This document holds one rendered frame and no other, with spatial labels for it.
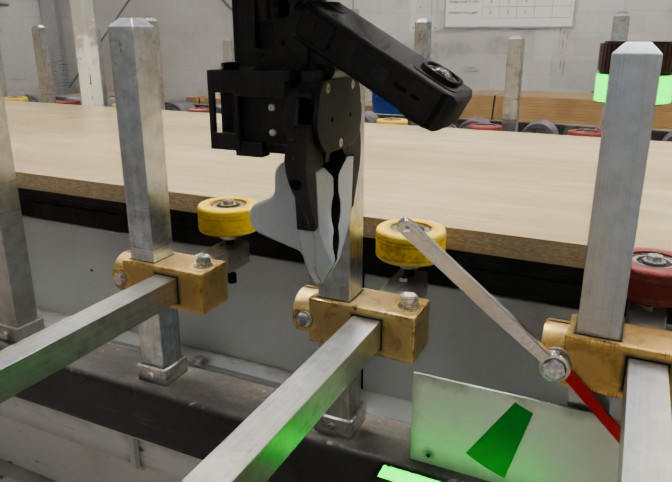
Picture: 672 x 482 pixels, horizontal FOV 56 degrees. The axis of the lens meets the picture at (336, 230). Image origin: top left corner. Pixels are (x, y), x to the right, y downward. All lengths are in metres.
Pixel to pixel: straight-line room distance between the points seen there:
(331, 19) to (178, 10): 9.02
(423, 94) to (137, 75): 0.41
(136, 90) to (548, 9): 7.07
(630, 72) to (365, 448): 0.44
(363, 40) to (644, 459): 0.31
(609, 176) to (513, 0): 7.17
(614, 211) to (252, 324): 0.62
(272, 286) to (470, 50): 6.94
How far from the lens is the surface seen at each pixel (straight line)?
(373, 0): 8.09
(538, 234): 0.75
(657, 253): 0.69
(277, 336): 0.98
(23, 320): 1.00
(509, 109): 1.66
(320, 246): 0.42
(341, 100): 0.42
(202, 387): 0.82
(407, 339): 0.62
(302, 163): 0.39
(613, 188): 0.55
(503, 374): 0.87
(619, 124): 0.54
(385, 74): 0.38
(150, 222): 0.75
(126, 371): 0.87
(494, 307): 0.54
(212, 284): 0.74
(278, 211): 0.43
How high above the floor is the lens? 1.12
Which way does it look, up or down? 17 degrees down
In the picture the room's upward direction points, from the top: straight up
